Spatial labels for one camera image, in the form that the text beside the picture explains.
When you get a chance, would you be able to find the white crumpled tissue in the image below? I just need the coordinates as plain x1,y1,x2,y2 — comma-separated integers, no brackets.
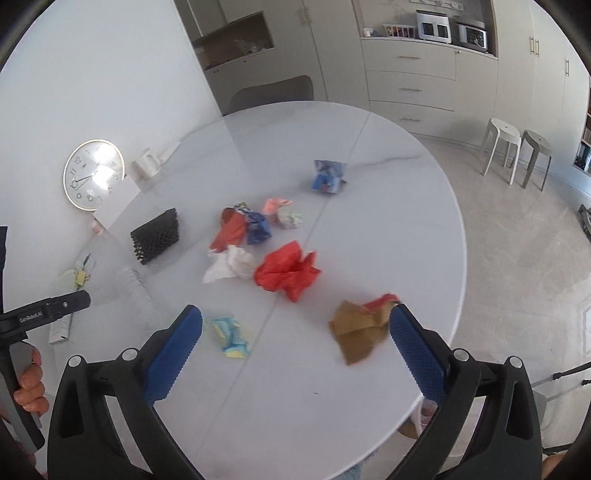
202,245,256,284

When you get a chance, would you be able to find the red paper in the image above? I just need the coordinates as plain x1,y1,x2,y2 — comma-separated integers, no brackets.
253,241,322,303

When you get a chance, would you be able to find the dark grey dining chair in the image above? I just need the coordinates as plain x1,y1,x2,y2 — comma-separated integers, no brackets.
228,75,315,114

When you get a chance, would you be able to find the grey stool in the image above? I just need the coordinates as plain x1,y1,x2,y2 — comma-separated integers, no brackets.
522,129,553,190

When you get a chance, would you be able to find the black ridged foam block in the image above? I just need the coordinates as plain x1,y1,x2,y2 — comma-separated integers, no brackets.
130,208,179,265

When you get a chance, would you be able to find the person left hand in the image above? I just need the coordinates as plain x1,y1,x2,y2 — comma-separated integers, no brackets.
14,348,49,416

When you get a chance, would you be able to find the round white wall clock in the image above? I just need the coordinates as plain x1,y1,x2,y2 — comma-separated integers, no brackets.
62,139,125,212

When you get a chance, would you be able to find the white stool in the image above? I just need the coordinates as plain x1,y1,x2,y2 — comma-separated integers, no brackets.
479,117,523,186

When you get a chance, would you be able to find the grey chair with black frame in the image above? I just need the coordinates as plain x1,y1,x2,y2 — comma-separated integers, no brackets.
533,361,590,456

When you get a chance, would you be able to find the blue patterned wrapper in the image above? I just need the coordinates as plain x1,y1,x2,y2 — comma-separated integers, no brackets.
311,160,348,194

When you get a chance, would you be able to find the white card box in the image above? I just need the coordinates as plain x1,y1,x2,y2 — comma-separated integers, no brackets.
93,176,141,230

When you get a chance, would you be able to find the yellow blue crumpled paper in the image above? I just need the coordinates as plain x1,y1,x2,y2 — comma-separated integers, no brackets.
211,317,250,359

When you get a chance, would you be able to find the dark blue crumpled wrapper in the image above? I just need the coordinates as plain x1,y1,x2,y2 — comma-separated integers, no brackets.
245,211,273,245

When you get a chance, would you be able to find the red snack wrapper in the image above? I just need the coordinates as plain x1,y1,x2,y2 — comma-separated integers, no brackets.
209,214,247,253

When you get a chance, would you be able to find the silver microwave oven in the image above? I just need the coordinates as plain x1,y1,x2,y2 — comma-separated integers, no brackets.
457,22,489,52

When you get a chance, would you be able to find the white plastic trash bin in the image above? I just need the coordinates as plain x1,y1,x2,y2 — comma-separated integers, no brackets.
410,398,438,438

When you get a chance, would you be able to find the pink crumpled paper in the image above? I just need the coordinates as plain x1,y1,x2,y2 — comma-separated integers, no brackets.
263,198,291,222

